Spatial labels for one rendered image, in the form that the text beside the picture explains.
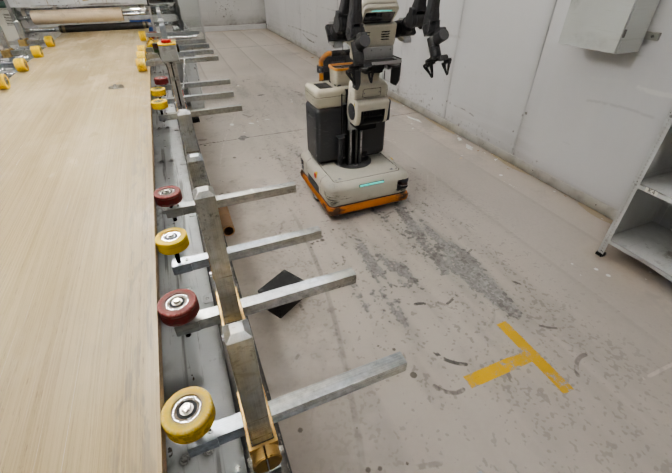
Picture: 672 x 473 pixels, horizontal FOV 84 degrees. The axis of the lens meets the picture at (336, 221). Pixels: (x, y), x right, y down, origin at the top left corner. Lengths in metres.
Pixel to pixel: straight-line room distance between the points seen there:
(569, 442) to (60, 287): 1.75
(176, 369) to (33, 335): 0.35
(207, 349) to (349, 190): 1.64
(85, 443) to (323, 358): 1.23
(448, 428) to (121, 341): 1.27
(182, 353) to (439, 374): 1.13
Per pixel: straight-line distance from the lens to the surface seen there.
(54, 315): 0.98
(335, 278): 0.94
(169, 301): 0.89
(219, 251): 0.73
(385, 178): 2.63
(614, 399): 2.08
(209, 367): 1.11
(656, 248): 2.85
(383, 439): 1.66
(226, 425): 0.79
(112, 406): 0.77
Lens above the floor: 1.50
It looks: 35 degrees down
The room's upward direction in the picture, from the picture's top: straight up
